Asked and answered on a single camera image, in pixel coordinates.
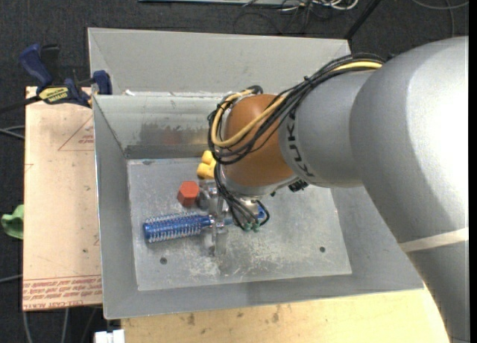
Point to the black cylinder on white bracket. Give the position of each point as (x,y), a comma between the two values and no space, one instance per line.
(298,185)

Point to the grey metal bin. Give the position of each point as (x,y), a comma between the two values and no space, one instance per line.
(290,244)

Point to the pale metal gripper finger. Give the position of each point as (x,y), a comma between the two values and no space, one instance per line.
(221,239)
(213,200)

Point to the blue round hairbrush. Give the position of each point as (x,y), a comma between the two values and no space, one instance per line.
(171,226)

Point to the yellow toy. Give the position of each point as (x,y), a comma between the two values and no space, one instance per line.
(205,168)

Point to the brown cardboard board, red print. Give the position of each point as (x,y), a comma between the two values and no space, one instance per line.
(61,200)

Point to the red hexagonal block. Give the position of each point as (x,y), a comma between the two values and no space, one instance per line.
(187,193)

